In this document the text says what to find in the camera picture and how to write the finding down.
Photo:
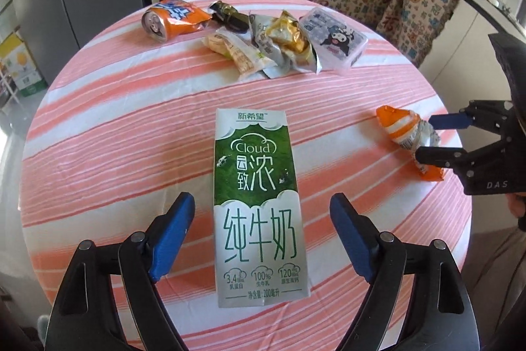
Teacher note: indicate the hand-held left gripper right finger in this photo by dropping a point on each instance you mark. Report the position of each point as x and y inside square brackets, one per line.
[353, 240]

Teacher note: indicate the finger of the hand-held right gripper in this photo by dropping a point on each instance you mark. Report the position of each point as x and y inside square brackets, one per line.
[439, 155]
[450, 120]

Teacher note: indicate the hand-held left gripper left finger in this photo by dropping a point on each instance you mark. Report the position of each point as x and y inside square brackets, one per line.
[172, 236]

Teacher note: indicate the orange white striped wrapper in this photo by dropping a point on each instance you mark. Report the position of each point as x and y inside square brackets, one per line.
[396, 125]

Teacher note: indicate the green white milk carton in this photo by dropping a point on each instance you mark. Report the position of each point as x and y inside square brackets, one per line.
[259, 190]

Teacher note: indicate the silver foil snack wrapper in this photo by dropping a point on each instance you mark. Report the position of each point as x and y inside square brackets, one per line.
[261, 42]

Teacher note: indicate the orange drink can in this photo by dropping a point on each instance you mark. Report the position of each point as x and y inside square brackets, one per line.
[181, 20]

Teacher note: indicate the person's right hand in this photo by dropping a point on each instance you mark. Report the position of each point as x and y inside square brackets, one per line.
[518, 209]

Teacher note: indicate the white kitchen base cabinet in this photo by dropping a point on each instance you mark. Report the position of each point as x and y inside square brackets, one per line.
[464, 59]

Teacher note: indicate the pink striped tablecloth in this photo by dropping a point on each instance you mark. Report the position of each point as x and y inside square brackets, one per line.
[123, 129]

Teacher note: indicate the clear cartoon print plastic box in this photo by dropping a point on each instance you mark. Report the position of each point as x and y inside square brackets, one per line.
[333, 38]

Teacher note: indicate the gold foil wrapper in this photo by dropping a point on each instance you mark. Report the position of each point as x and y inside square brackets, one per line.
[285, 32]

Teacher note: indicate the beige snack packet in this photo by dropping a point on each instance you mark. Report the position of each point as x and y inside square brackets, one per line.
[240, 55]

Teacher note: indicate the black crumpled wrapper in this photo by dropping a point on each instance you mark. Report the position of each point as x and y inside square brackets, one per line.
[232, 18]

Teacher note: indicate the yellow cardboard box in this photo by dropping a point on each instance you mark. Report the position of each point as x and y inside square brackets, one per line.
[20, 63]

